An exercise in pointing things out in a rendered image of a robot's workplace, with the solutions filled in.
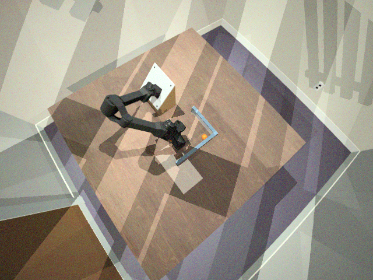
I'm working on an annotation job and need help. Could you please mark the clear low corner walls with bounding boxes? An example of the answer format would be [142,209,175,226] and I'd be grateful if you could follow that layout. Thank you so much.
[178,109,216,165]

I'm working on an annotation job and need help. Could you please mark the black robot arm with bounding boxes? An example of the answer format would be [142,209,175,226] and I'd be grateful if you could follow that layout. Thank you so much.
[100,81,186,148]

